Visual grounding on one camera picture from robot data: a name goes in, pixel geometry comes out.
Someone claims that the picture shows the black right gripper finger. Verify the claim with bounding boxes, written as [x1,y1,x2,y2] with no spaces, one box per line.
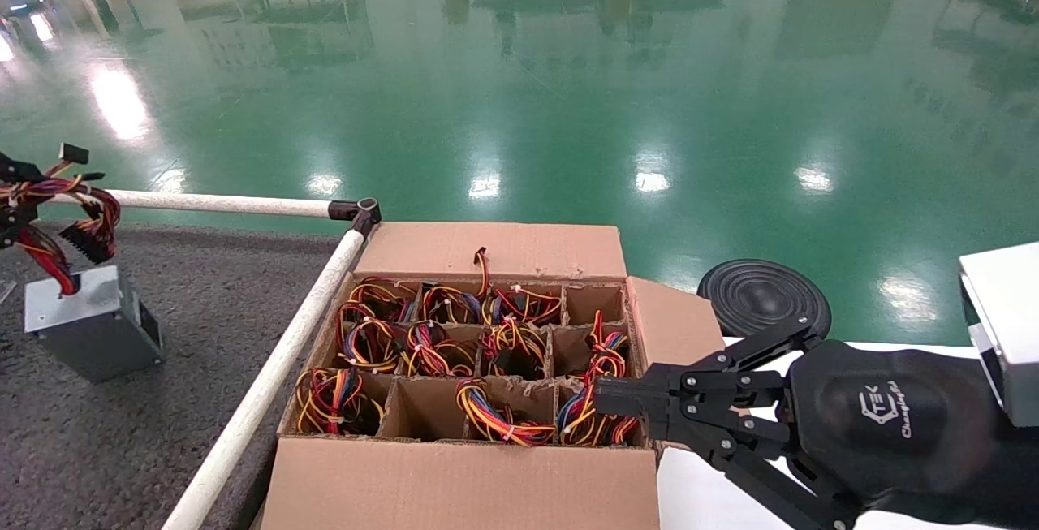
[594,397,863,530]
[594,317,822,411]

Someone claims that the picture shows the black pipe connector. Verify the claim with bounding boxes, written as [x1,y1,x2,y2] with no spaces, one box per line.
[329,197,382,239]

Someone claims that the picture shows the grey felt table mat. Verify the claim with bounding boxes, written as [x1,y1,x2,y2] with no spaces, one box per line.
[0,220,342,530]

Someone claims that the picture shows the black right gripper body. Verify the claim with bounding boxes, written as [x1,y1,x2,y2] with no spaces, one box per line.
[789,341,1009,508]

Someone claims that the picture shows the brown cardboard divider box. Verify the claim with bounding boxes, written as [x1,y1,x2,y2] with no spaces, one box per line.
[260,222,727,530]

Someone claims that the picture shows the black round ribbed disc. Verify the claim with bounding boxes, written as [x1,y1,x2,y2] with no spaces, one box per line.
[696,259,833,341]

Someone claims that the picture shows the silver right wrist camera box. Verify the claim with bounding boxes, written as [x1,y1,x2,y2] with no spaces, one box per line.
[958,242,1039,429]

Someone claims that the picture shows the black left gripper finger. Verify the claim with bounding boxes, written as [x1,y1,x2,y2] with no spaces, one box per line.
[0,204,32,248]
[0,153,41,183]

